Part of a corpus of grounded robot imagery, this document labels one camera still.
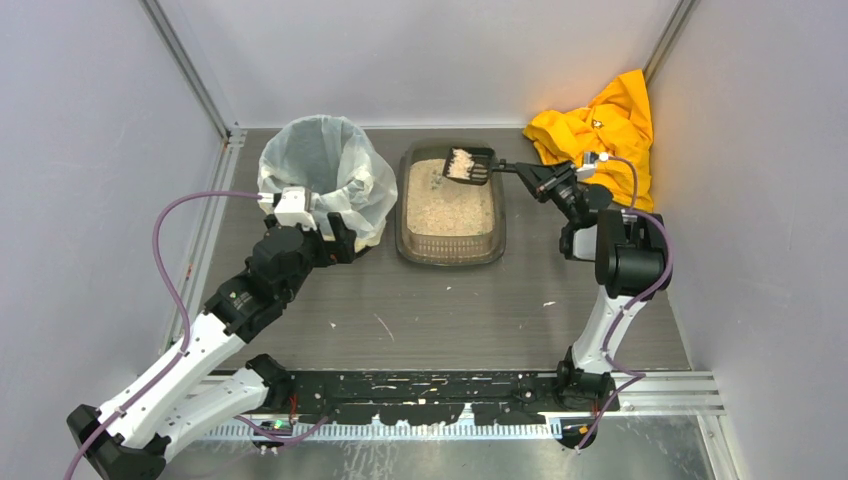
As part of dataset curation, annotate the black litter scoop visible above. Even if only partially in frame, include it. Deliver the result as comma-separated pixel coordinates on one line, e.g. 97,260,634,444
442,147,516,186

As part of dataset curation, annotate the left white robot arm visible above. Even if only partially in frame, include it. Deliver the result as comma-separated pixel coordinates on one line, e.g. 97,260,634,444
67,212,357,479

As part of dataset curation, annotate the translucent white bin liner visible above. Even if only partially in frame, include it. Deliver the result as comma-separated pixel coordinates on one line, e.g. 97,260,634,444
257,115,398,249

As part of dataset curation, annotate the brown plastic litter box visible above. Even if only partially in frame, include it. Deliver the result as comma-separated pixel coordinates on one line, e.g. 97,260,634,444
395,138,506,267

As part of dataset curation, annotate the beige cat litter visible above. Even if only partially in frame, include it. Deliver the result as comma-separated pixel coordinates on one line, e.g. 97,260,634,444
405,159,494,237

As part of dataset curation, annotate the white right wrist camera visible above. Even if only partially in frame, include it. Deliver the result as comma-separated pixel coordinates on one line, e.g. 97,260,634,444
576,151,610,181

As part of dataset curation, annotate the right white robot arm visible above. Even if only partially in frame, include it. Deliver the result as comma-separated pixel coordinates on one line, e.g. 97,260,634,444
507,162,673,410

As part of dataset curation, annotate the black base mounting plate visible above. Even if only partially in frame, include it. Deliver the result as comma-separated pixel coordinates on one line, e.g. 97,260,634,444
255,367,616,426

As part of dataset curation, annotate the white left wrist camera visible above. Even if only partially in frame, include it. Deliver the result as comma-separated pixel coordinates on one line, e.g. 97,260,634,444
258,186,318,231

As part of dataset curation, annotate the litter clump in scoop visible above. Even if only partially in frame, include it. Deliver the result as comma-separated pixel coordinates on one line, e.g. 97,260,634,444
444,148,475,181

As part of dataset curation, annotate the aluminium frame rail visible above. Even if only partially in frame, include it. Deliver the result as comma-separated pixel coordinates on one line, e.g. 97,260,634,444
191,371,725,442

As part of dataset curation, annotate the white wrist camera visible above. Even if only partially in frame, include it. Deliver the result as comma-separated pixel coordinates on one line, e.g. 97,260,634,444
258,186,318,231
576,151,610,181

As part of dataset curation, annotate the yellow cloth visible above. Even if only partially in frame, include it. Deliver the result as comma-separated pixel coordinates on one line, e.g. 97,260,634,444
523,70,654,212

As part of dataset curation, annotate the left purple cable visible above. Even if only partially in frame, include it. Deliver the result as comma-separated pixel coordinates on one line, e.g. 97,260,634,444
62,192,333,480

